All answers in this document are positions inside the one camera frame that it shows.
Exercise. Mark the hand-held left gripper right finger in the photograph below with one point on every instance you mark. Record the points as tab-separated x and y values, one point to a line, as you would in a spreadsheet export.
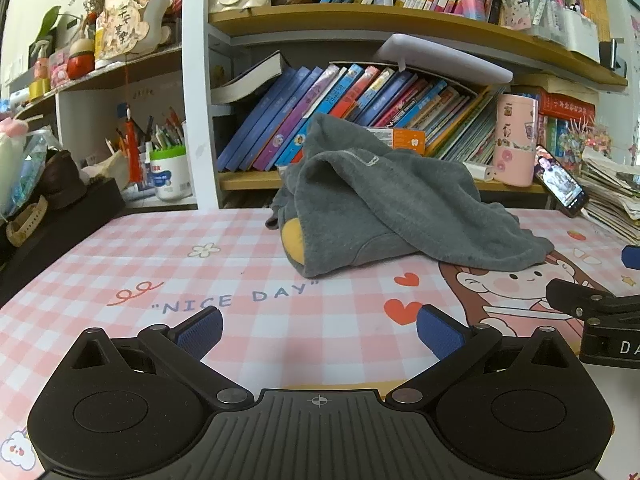
437	332

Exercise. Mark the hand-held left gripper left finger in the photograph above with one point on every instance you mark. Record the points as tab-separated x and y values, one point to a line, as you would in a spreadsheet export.
202	332

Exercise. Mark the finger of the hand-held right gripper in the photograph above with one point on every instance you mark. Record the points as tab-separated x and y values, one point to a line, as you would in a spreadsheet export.
632	256
575	295

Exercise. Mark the grey sweater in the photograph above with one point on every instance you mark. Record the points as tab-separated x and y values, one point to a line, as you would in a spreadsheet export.
400	185

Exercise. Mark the stack of newspapers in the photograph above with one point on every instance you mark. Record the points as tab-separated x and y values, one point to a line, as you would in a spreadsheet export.
615	195

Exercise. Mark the pink checked table mat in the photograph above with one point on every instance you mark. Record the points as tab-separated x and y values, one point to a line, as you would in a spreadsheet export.
150	260

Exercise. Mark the black smartphone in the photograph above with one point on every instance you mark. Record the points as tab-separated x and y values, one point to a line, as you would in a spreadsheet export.
560	182

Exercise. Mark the white charger box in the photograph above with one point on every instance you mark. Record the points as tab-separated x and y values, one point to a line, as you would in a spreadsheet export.
480	171

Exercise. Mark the white green-lidded tub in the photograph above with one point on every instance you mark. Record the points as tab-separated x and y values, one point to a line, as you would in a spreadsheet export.
170	175

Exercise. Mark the pink sticker tumbler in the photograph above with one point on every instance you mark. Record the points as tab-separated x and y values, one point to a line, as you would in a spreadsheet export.
515	145

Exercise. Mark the black digital piano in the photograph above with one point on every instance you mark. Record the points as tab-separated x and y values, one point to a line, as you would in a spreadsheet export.
60	230

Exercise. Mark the red tassel ornament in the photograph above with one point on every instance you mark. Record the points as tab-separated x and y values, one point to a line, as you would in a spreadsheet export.
135	160

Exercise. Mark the orange medicine box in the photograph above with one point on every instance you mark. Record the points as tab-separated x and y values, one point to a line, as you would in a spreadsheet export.
400	141

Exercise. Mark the bunch of pens and pencils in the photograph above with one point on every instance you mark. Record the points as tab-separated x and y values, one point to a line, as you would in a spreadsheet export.
170	135

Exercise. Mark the beige wristwatch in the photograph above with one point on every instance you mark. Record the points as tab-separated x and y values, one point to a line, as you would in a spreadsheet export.
30	225

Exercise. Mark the brown hat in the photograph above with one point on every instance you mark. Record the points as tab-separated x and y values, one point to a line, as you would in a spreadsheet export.
62	180

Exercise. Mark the white wooden bookshelf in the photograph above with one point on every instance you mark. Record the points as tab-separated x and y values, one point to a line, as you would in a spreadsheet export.
200	110

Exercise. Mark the white pen organizer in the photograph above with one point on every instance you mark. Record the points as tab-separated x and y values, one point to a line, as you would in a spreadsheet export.
575	30

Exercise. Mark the iridescent wrapping film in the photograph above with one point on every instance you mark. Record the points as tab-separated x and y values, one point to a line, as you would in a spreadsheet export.
27	170

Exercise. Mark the row of blue purple books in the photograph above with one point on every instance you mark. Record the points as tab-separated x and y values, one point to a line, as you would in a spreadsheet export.
300	110

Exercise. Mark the thick paperback book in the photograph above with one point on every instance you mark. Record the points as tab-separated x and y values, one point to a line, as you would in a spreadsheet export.
250	80

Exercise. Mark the white tablet board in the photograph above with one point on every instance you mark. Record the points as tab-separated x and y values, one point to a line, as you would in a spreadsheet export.
440	57

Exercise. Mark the white pink fabric bundle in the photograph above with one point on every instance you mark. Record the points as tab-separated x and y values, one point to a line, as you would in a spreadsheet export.
11	132

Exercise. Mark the gold tape roll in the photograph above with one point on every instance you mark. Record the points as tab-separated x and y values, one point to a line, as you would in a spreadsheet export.
39	91

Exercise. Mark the red round doll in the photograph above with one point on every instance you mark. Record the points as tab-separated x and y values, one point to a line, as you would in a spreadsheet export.
80	62

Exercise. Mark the pink tin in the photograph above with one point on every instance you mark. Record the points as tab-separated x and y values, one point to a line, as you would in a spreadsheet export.
59	70

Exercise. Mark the pink spray bottle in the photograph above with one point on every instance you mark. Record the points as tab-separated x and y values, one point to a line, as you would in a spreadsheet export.
41	62

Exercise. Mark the cartoon plaque ornament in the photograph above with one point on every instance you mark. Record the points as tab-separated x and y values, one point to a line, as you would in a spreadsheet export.
125	20

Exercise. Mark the green plant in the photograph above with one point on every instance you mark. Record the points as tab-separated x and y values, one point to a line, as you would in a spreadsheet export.
47	22

